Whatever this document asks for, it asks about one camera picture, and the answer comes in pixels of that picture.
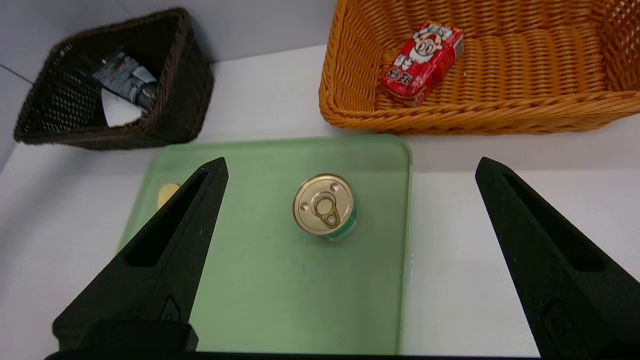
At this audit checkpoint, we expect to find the tin can with gold lid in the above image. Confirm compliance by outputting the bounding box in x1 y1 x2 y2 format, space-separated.
292 173 360 242

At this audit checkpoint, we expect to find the red drink carton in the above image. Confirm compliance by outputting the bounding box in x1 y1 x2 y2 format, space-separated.
379 20 465 108

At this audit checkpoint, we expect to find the orange wicker basket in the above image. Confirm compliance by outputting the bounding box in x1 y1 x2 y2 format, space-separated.
318 0 640 136

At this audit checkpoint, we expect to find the dark brown wicker basket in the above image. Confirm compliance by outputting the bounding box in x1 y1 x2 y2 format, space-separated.
13 7 215 151

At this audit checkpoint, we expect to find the dark green squeeze tube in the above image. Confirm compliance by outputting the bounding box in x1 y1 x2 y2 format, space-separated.
91 50 160 112

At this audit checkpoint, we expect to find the yellow spoon with blue handle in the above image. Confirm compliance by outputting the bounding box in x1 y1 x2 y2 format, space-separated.
157 182 181 211

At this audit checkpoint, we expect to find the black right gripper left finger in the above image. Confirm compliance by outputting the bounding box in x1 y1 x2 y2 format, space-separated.
52 157 229 351

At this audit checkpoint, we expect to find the light green plastic tray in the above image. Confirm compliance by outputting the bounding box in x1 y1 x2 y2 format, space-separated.
116 134 414 356

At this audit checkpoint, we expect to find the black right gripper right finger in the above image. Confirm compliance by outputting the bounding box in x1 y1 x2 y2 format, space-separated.
475 157 640 357

